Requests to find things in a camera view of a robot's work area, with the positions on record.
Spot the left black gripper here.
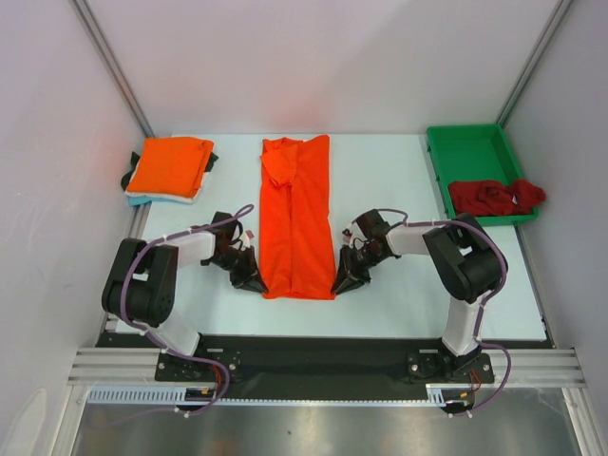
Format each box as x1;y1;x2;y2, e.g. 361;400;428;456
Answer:
206;245;268;295

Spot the orange t shirt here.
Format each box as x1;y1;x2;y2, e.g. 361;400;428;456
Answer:
125;137;215;197
258;135;336;300

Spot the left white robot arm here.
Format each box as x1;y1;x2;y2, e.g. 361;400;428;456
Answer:
101;204;268;380

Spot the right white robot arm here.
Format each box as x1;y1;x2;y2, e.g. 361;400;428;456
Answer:
331;208;508;381

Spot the folded orange t shirt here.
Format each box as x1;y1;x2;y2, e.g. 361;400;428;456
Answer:
125;137;215;197

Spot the folded light blue t shirt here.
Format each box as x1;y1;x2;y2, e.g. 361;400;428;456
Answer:
127;197;153;207

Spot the folded black t shirt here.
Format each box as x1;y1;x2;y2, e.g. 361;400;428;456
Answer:
120;152;141;191

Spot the dark red t shirt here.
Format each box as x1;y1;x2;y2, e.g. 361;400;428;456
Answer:
448;179;546;217

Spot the green plastic bin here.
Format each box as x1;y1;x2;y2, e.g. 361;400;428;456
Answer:
427;123;542;226

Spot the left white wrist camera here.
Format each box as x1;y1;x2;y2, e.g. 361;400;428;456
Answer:
237;230;255;250

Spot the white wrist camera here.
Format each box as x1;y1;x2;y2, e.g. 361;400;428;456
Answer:
237;230;255;250
341;225;357;248

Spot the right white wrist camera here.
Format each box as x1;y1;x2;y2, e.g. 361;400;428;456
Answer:
341;225;357;248

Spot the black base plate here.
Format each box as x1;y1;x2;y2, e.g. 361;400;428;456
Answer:
96;332;552;400

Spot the light blue cable duct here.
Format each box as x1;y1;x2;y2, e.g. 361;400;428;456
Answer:
87;386;472;408

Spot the aluminium front rail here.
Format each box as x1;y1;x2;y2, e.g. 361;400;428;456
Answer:
67;348;586;389

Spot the left aluminium corner post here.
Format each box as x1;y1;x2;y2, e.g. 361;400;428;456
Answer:
68;0;155;138

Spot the aluminium corner post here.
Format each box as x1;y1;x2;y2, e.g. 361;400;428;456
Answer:
495;0;577;128
68;0;155;138

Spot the right aluminium corner post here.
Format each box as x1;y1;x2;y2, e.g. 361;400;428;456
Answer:
495;0;577;128

